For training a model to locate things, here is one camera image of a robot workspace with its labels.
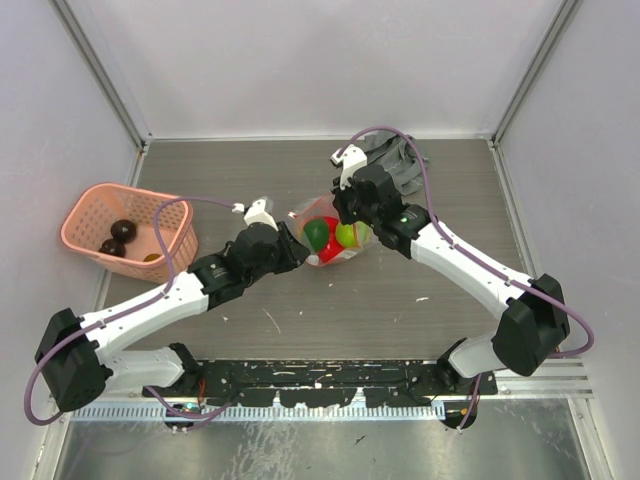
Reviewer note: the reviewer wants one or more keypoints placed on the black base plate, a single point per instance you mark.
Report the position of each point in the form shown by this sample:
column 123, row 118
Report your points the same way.
column 314, row 384

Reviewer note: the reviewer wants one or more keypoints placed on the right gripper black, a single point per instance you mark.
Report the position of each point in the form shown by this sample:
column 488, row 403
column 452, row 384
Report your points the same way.
column 339, row 202

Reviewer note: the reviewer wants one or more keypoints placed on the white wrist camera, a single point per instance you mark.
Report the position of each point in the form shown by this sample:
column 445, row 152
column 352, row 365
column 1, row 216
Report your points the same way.
column 350, row 160
column 258, row 212

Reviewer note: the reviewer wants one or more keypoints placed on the dark brown round fruit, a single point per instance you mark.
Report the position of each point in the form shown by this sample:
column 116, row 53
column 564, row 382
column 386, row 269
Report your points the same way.
column 124, row 231

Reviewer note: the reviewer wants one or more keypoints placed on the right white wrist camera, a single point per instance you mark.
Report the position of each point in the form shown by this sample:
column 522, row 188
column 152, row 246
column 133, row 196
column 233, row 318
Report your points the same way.
column 350, row 160

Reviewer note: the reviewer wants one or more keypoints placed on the red apple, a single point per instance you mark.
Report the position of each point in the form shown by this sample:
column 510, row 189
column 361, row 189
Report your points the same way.
column 333, row 248

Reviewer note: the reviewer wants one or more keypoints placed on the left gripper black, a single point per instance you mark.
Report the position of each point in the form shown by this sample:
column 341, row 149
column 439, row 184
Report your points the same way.
column 295, row 251

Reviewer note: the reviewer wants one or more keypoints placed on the grey crumpled cloth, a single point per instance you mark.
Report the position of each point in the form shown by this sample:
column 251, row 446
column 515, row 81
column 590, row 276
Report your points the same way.
column 396, row 157

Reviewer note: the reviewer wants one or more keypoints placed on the pink plastic basket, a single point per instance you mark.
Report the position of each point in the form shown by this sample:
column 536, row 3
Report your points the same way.
column 88, row 224

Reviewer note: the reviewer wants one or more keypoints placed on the grey cable duct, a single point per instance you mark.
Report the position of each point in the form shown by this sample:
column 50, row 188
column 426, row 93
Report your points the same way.
column 152, row 411

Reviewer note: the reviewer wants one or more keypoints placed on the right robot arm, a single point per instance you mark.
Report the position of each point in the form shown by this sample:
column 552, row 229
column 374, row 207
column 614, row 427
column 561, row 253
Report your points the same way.
column 531, row 320

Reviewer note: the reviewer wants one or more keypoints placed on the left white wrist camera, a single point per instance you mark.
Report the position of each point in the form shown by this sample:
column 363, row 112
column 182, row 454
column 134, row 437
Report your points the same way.
column 258, row 212

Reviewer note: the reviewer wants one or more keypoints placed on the dark green fruit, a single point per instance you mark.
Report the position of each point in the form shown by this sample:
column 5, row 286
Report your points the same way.
column 316, row 232

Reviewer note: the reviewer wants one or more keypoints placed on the clear zip top bag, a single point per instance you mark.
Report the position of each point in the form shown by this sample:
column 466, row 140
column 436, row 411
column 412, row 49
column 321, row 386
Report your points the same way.
column 317, row 207

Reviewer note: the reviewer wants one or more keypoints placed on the green lime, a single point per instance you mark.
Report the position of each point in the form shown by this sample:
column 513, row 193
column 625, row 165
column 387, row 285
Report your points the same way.
column 353, row 236

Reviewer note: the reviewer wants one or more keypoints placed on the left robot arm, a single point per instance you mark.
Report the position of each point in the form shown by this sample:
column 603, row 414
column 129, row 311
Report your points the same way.
column 83, row 357

